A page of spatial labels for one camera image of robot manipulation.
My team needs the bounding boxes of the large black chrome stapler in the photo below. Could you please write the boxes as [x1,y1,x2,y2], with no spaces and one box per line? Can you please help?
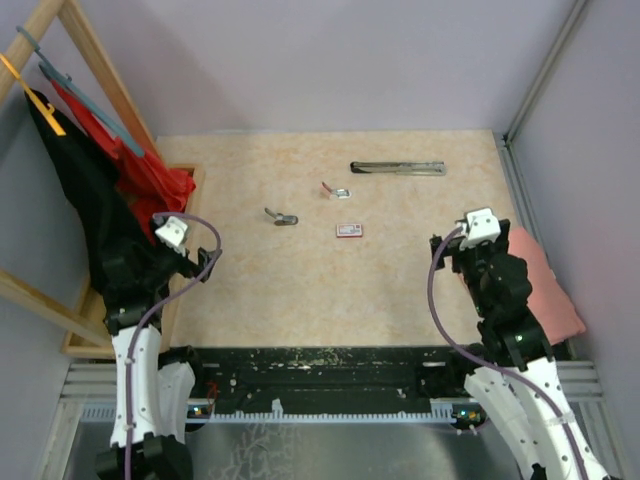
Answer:
[349,162,447,176]

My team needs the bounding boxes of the red white staple box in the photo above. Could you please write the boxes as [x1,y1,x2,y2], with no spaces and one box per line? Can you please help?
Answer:
[336,223,363,238]

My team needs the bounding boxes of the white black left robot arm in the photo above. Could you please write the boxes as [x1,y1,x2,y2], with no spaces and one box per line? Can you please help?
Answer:
[95,241,222,479]

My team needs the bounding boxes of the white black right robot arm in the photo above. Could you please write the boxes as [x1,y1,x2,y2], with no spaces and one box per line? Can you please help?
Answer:
[426,208,611,479]

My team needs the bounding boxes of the black hanging garment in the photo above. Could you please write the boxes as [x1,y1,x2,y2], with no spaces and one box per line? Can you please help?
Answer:
[26,98,169,311]

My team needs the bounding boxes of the red hanging garment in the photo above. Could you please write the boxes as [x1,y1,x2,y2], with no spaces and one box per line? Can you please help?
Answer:
[51,80,196,243]

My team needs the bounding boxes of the pink folded cloth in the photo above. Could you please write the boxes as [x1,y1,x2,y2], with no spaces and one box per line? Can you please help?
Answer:
[508,227,586,345]

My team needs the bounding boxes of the yellow clothes hanger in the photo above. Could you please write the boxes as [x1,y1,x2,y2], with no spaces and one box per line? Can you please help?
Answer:
[1,55,66,137]

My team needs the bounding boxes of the teal clothes hanger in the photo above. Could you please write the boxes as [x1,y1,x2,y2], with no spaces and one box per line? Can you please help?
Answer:
[16,26,144,157]

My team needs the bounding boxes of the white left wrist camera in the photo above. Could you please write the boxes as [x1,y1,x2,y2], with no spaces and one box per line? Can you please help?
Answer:
[155,216,189,255]

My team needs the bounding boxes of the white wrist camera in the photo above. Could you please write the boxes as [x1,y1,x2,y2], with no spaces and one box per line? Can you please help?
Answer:
[456,207,501,251]
[155,216,189,255]

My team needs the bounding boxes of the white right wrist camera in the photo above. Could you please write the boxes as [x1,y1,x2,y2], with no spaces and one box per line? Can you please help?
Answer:
[456,207,501,251]

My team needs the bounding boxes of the wooden clothes rack frame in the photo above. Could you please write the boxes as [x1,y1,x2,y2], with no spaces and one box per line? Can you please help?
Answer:
[1,1,212,358]

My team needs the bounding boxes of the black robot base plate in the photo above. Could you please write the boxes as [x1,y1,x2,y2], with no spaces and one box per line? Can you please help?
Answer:
[191,346,485,423]

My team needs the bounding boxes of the aluminium rail frame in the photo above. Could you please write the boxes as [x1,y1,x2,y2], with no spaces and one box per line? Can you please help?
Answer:
[34,362,621,480]

